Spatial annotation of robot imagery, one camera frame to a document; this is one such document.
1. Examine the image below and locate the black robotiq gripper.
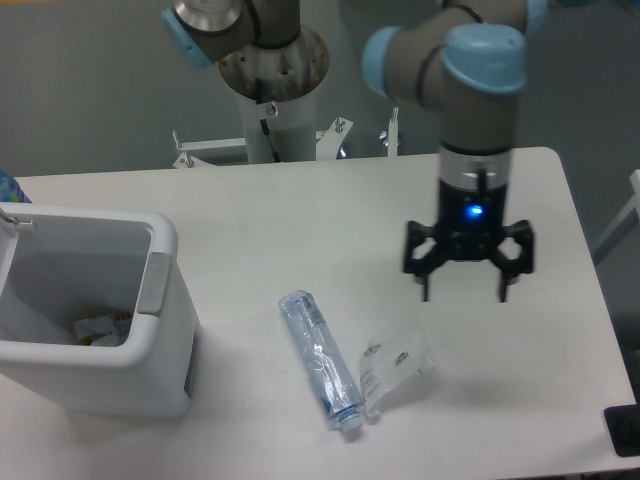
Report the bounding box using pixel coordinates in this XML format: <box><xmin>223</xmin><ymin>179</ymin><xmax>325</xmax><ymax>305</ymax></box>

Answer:
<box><xmin>402</xmin><ymin>180</ymin><xmax>535</xmax><ymax>303</ymax></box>

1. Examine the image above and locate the white push-lid trash can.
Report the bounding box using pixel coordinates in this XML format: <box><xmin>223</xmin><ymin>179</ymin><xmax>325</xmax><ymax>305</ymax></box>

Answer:
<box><xmin>1</xmin><ymin>203</ymin><xmax>202</xmax><ymax>417</ymax></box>

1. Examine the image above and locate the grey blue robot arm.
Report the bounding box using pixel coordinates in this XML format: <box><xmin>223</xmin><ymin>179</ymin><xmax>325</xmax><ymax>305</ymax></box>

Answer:
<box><xmin>162</xmin><ymin>1</ymin><xmax>548</xmax><ymax>299</ymax></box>

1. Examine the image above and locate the trash inside can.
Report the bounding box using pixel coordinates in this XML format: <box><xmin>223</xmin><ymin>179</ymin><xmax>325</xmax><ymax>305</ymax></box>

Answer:
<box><xmin>71</xmin><ymin>311</ymin><xmax>133</xmax><ymax>347</ymax></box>

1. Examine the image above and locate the clear plastic bag with screws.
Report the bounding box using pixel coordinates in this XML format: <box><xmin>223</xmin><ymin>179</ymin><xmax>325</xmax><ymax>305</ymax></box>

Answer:
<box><xmin>359</xmin><ymin>325</ymin><xmax>435</xmax><ymax>418</ymax></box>

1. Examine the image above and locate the crushed clear plastic bottle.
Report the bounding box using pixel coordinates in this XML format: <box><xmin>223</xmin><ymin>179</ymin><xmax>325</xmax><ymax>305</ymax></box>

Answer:
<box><xmin>278</xmin><ymin>290</ymin><xmax>363</xmax><ymax>435</ymax></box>

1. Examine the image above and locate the black clamp at table edge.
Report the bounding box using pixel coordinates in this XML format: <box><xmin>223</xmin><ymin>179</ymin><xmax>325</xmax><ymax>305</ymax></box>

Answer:
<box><xmin>604</xmin><ymin>404</ymin><xmax>639</xmax><ymax>458</ymax></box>

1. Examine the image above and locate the blue patterned object at left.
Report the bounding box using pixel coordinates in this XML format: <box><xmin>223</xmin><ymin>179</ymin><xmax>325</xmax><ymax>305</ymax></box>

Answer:
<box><xmin>0</xmin><ymin>170</ymin><xmax>31</xmax><ymax>203</ymax></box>

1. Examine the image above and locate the white frame at right edge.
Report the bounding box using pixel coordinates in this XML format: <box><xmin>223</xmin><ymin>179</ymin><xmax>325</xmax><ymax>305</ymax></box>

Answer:
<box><xmin>591</xmin><ymin>169</ymin><xmax>639</xmax><ymax>265</ymax></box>

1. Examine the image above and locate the white metal base frame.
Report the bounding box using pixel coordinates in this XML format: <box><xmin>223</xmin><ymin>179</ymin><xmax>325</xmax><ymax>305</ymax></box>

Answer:
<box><xmin>171</xmin><ymin>105</ymin><xmax>404</xmax><ymax>170</ymax></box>

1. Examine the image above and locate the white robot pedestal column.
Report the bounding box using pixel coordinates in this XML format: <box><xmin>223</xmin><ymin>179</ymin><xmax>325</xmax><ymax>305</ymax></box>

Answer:
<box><xmin>217</xmin><ymin>24</ymin><xmax>331</xmax><ymax>164</ymax></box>

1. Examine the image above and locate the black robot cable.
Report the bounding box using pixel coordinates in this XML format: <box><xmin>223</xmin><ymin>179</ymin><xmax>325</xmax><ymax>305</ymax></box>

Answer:
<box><xmin>254</xmin><ymin>77</ymin><xmax>282</xmax><ymax>164</ymax></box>

